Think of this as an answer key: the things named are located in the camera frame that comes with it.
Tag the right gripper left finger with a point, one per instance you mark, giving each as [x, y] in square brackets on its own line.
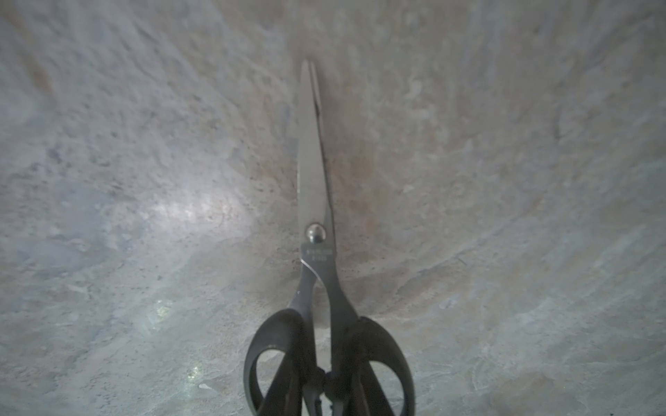
[284, 396]

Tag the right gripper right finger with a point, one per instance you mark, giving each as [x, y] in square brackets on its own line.
[367, 396]

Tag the black handled silver scissors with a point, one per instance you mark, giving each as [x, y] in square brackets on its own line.
[354, 339]

